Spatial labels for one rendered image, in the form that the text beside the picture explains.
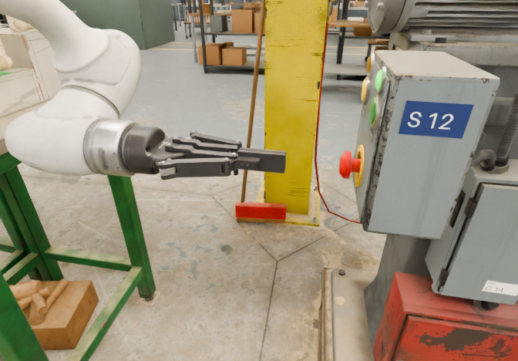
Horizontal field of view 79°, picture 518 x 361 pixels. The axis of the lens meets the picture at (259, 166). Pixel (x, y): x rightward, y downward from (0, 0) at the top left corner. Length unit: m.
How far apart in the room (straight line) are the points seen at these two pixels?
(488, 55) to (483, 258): 0.35
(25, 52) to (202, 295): 1.12
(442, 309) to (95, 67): 0.80
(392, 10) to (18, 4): 0.53
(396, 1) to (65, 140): 0.54
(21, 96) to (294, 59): 1.08
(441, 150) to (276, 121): 1.34
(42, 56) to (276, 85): 0.99
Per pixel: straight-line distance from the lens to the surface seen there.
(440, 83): 0.36
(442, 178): 0.40
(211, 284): 1.59
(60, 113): 0.57
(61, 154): 0.55
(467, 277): 0.73
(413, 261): 0.83
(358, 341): 1.09
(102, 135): 0.52
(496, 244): 0.69
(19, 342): 1.00
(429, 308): 0.79
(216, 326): 1.45
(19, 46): 1.05
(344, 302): 1.17
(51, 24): 0.59
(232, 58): 5.72
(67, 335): 1.49
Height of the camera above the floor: 1.19
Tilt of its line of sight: 28 degrees down
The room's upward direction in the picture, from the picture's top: straight up
